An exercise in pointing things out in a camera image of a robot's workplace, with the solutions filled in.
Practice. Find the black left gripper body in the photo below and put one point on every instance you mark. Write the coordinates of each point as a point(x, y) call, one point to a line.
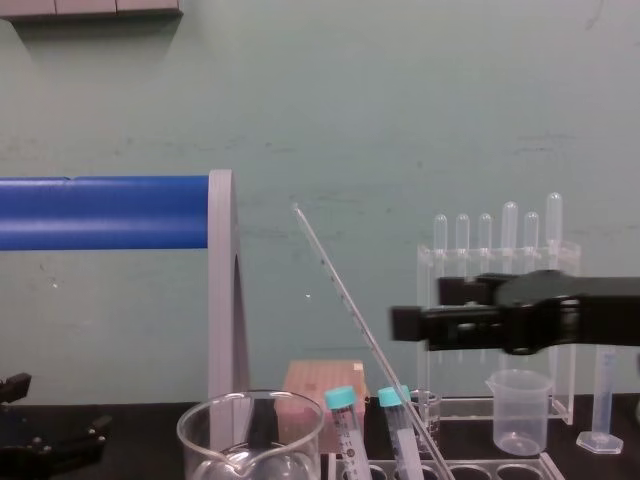
point(45, 462)

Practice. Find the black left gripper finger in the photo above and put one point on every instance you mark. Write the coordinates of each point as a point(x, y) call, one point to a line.
point(15, 387)
point(92, 430)

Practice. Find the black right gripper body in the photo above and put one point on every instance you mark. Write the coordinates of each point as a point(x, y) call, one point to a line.
point(545, 300)

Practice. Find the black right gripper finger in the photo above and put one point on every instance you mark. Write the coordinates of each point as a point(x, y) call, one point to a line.
point(450, 327)
point(462, 290)

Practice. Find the small glass beaker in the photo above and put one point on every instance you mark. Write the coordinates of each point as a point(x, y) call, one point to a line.
point(429, 415)

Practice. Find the long glass thermometer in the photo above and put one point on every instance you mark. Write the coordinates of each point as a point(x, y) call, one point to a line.
point(350, 305)

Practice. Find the translucent plastic beaker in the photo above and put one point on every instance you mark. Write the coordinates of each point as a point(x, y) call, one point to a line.
point(520, 415)

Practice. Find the teal capped centrifuge tube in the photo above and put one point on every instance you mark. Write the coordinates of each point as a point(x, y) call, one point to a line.
point(400, 435)
point(345, 430)

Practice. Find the large glass beaker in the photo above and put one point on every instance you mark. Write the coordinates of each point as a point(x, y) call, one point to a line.
point(250, 440)

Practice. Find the short clear plastic pipette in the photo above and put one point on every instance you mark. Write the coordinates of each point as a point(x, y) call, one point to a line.
point(531, 235)

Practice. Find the long clear plastic pipette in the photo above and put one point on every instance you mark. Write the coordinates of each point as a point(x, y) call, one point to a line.
point(509, 225)

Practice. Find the clear acrylic pipette stand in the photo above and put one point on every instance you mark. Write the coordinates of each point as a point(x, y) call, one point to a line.
point(565, 380)

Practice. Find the plastic graduated cylinder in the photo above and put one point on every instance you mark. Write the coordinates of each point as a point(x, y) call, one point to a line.
point(606, 400)

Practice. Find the pink cardboard box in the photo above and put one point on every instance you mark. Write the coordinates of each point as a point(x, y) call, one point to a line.
point(325, 380)

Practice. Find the grey arched panel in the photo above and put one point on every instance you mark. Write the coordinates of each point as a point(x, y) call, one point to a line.
point(222, 300)

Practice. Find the blue cylindrical roll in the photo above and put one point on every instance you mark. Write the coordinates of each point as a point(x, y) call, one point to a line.
point(100, 212)

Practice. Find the grey wall shelf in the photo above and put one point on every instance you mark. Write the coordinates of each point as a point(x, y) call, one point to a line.
point(90, 7)

